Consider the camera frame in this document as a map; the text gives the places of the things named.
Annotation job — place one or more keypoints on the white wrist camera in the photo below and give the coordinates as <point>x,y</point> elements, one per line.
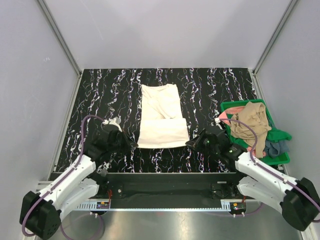
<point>217,120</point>
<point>112,121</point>

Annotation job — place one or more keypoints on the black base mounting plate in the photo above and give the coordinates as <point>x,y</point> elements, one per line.
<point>162,187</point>

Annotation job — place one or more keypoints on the cream white t shirt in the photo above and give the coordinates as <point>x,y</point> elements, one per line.
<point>162,125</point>

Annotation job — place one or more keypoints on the green plastic bin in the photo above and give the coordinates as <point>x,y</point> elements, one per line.
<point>282,159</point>

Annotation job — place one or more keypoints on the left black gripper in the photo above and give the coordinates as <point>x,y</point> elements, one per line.
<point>129,144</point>

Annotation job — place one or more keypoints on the green t shirt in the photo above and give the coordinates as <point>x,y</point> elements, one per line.
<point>276,135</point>

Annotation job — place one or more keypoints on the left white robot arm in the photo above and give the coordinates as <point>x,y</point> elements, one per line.
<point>42,212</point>

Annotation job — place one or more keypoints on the beige t shirt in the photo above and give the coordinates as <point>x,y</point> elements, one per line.
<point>253,115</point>

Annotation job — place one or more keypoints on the white slotted cable duct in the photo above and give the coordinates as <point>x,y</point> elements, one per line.
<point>212,205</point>

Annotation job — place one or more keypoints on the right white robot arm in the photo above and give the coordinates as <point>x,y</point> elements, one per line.
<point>296,200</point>

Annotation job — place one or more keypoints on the pink t shirt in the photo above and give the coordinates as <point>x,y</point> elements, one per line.
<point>224,116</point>

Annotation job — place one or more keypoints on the left aluminium frame post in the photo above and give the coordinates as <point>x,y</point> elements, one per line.
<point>58,35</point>

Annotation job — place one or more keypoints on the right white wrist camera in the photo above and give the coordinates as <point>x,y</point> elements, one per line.
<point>217,120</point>

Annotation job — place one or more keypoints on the blue grey t shirt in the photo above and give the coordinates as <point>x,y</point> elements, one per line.
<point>275,149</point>

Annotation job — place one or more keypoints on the right aluminium frame post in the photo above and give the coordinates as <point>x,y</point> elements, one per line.
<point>276,33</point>

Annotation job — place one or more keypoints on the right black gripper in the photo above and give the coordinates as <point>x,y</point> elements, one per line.
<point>196,142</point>

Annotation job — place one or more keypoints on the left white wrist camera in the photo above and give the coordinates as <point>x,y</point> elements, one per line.
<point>112,121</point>

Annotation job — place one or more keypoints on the aluminium frame post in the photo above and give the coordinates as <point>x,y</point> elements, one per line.
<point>276,33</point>
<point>58,35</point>

